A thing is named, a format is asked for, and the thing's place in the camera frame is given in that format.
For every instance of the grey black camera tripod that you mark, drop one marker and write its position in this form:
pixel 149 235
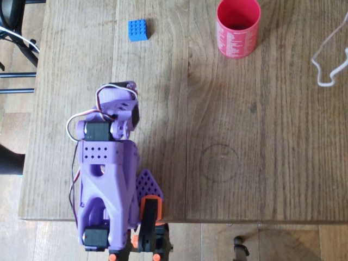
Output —
pixel 240 246

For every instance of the person in dark clothing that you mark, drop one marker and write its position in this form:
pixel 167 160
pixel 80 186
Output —
pixel 11 163

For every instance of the orange black table clamp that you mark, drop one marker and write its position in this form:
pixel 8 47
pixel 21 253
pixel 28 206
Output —
pixel 149 217
pixel 112 256

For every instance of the purple robot arm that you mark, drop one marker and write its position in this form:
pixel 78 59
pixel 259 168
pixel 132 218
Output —
pixel 98 187

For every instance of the blue studded toy block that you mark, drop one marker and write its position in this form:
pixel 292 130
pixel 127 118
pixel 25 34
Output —
pixel 138 30

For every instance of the red cup white print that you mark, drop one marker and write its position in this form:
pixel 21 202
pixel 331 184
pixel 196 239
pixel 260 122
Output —
pixel 237 35

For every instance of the black metal bar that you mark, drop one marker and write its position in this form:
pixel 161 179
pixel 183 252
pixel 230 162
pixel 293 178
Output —
pixel 16 91
pixel 16 75

